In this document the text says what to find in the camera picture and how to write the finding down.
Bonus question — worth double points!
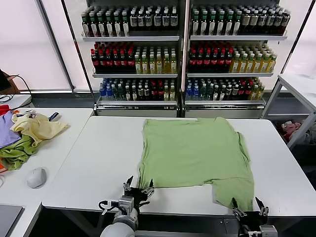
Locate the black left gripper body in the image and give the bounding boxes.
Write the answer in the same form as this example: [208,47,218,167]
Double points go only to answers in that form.
[125,188,151,208]

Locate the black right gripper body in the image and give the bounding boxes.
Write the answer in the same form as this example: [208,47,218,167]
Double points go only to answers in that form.
[238,210,269,227]

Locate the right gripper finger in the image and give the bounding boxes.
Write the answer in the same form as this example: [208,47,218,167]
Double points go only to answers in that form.
[255,196,270,217]
[231,197,247,218]

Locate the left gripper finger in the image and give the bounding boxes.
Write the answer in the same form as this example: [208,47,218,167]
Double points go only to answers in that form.
[144,179,155,196]
[123,175,134,191]

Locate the green t-shirt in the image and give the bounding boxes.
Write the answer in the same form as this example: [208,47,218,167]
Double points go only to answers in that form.
[137,117,255,211]

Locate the grey drinks shelf unit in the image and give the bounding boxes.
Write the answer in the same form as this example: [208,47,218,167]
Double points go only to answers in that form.
[80,0,185,118]
[184,0,291,119]

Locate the pink plush toy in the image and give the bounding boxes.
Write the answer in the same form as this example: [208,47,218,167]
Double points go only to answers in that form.
[281,120,304,139]

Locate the grey white cloth pile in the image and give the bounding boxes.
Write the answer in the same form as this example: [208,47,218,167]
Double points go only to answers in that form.
[303,123,316,144]

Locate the white computer mouse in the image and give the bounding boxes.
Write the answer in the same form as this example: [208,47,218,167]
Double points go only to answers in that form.
[26,167,47,190]

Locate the pale yellow garment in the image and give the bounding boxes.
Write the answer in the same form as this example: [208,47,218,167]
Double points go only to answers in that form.
[11,112,71,148]

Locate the grey metal shelf board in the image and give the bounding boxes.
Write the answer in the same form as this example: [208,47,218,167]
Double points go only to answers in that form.
[185,99,267,109]

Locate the white side table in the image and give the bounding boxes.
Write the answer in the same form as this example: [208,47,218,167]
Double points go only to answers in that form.
[261,73,316,150]

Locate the lime green garment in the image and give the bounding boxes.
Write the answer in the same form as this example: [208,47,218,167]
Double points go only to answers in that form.
[0,135,38,171]

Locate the yellow juice bottle white label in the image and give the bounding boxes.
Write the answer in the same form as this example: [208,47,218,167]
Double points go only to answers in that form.
[261,54,269,73]
[268,54,276,73]
[170,53,178,74]
[254,54,262,73]
[142,53,150,74]
[156,53,164,74]
[163,53,171,74]
[232,54,240,73]
[239,54,247,73]
[246,54,254,73]
[134,53,142,74]
[149,53,157,74]

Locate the grey laptop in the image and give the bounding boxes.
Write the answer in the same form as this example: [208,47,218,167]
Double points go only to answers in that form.
[0,204,26,237]

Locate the purple garment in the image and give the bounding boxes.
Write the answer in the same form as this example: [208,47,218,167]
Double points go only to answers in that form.
[0,110,23,149]

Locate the black slanted pole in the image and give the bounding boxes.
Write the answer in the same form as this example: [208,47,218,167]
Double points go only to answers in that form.
[61,0,97,110]
[278,4,316,75]

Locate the green cap brown drink bottle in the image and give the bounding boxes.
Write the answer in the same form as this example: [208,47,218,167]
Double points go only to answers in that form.
[105,12,113,37]
[97,12,105,37]
[121,12,130,37]
[113,12,121,37]
[81,12,90,37]
[89,12,98,37]

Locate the black monitor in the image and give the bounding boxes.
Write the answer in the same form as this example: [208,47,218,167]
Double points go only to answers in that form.
[0,68,12,91]

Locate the white cap dark drink bottle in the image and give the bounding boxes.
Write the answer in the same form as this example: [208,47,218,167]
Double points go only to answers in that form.
[154,10,162,31]
[170,10,178,31]
[129,10,138,31]
[162,10,170,31]
[137,10,146,31]
[145,10,153,31]

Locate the green cap white label bottle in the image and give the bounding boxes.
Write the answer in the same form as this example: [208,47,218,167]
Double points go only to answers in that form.
[192,12,200,36]
[208,12,217,36]
[234,12,242,36]
[225,12,234,36]
[217,12,225,36]
[200,12,208,36]

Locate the white cap beige label bottle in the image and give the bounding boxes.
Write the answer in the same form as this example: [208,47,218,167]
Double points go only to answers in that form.
[241,11,250,35]
[250,11,258,35]
[282,11,290,35]
[258,11,267,35]
[275,11,283,35]
[266,11,275,35]

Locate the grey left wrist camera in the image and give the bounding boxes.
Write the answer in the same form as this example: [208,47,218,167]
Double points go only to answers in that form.
[118,196,135,213]

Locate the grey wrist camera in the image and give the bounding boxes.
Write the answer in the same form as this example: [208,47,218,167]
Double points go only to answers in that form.
[118,196,135,213]
[259,224,277,237]

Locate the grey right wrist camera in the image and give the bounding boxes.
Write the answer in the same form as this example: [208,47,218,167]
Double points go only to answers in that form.
[259,224,277,237]

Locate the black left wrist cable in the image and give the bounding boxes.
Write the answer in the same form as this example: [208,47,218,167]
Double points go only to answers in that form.
[98,199,120,215]

